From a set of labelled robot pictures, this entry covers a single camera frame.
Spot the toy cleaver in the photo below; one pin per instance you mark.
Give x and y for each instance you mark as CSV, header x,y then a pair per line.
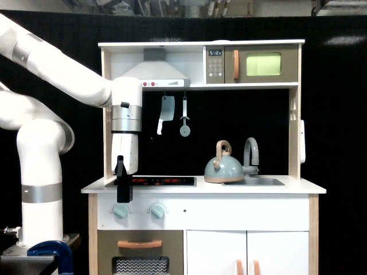
x,y
167,112

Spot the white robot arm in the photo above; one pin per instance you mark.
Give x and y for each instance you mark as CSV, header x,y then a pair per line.
x,y
42,136

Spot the right mint stove knob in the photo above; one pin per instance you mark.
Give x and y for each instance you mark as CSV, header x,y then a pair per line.
x,y
157,210

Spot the mint stove knob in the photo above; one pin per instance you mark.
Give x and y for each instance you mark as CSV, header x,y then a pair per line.
x,y
157,210
120,211

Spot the wooden toy kitchen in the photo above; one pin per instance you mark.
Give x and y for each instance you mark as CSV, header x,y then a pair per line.
x,y
268,112

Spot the grey-blue toy teapot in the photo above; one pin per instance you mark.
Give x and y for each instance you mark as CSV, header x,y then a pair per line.
x,y
223,167

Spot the grey toy faucet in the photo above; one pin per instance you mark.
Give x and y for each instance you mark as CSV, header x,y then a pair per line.
x,y
251,157

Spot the left mint stove knob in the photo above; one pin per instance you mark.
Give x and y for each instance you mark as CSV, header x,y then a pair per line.
x,y
120,211

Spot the toy pizza cutter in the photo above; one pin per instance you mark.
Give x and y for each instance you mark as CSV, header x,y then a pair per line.
x,y
185,129

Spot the left white cabinet door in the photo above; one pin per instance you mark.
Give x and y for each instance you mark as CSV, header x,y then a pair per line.
x,y
216,252

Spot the toy microwave oven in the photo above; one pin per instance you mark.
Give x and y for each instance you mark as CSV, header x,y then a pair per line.
x,y
251,64

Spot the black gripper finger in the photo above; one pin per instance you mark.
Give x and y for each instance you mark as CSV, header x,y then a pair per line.
x,y
123,182

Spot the white cabinet door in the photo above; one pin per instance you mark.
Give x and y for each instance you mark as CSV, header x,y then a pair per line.
x,y
216,252
277,252

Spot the white toy range hood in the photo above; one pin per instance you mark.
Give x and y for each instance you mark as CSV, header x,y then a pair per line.
x,y
155,72

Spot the blue c-clamp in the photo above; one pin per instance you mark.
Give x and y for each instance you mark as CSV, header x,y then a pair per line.
x,y
59,249

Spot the grey toy sink basin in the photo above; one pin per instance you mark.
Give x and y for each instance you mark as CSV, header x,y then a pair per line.
x,y
250,181

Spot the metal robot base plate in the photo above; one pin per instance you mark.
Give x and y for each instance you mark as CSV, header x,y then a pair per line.
x,y
14,260

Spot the toy oven door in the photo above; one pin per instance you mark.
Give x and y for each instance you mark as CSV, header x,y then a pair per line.
x,y
140,251

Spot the black toy stove top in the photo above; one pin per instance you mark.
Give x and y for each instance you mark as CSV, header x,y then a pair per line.
x,y
163,181

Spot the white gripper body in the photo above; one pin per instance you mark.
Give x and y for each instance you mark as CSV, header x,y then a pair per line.
x,y
125,145

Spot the right white cabinet door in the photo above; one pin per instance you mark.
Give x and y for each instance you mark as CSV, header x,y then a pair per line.
x,y
277,252

